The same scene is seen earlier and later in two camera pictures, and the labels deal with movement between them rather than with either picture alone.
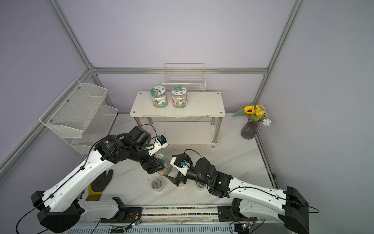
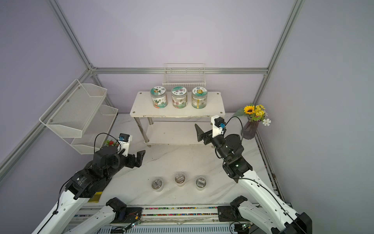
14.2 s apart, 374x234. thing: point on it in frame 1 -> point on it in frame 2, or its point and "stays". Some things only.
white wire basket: [191, 76] stays
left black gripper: [148, 166] -> [131, 163]
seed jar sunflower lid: [166, 164] -> [199, 97]
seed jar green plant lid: [158, 97] stays
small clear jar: [158, 184] stays
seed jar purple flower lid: [179, 97] stays
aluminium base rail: [182, 220] stays
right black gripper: [183, 177] -> [202, 135]
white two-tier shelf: [197, 123] stays
